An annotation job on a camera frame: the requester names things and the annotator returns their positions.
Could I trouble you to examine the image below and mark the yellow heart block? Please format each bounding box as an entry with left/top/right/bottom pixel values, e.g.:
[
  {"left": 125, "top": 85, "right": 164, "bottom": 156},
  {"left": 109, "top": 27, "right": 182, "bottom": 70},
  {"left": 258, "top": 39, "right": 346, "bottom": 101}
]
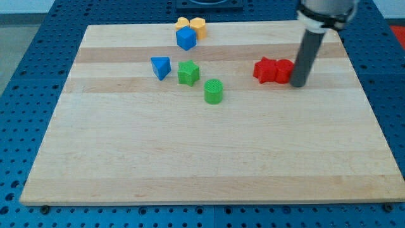
[{"left": 175, "top": 17, "right": 190, "bottom": 31}]

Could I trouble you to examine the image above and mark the blue triangle block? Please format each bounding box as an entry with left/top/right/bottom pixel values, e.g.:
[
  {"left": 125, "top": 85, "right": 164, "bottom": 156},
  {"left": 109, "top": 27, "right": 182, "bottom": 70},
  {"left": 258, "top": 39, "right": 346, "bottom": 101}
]
[{"left": 151, "top": 56, "right": 171, "bottom": 80}]

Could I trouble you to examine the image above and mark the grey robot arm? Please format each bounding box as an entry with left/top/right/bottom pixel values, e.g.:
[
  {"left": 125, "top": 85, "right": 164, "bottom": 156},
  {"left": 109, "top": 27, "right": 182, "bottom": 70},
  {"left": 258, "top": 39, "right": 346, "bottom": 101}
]
[{"left": 297, "top": 0, "right": 359, "bottom": 34}]

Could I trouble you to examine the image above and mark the red star block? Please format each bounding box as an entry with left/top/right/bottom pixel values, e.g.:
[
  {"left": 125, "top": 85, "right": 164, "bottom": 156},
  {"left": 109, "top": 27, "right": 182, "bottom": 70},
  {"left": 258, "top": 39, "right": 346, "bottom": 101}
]
[{"left": 253, "top": 57, "right": 278, "bottom": 84}]

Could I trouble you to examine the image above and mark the green cylinder block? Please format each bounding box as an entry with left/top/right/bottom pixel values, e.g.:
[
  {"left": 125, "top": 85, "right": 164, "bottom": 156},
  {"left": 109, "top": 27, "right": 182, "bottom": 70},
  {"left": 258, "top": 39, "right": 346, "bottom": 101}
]
[{"left": 204, "top": 79, "right": 223, "bottom": 105}]

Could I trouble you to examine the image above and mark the yellow hexagon block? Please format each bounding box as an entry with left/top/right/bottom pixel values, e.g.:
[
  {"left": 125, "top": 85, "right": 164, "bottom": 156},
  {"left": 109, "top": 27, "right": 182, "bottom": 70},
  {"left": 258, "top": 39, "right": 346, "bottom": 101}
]
[{"left": 190, "top": 17, "right": 208, "bottom": 40}]

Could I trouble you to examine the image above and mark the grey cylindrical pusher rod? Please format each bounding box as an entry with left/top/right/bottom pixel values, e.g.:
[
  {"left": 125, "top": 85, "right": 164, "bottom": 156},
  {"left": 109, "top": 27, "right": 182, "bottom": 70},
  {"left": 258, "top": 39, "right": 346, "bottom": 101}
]
[{"left": 289, "top": 30, "right": 325, "bottom": 87}]

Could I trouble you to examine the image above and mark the blue cube block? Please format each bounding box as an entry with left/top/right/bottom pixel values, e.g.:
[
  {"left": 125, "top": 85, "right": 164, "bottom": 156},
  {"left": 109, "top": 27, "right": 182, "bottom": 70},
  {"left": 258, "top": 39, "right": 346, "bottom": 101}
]
[{"left": 176, "top": 27, "right": 197, "bottom": 51}]

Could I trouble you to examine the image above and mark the wooden board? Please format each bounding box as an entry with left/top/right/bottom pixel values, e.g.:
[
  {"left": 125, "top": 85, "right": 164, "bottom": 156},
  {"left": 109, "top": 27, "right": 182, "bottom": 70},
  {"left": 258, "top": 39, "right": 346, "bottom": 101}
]
[{"left": 20, "top": 21, "right": 404, "bottom": 206}]

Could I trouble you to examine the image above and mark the green star block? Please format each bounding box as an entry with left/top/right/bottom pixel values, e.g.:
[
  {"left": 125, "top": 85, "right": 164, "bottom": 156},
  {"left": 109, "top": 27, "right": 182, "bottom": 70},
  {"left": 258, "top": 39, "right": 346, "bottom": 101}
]
[{"left": 177, "top": 60, "right": 200, "bottom": 87}]

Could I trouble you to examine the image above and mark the red cylinder block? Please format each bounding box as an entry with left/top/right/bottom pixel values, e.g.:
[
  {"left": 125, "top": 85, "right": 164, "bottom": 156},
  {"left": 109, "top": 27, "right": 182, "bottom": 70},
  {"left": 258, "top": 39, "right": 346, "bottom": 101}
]
[{"left": 275, "top": 59, "right": 294, "bottom": 84}]

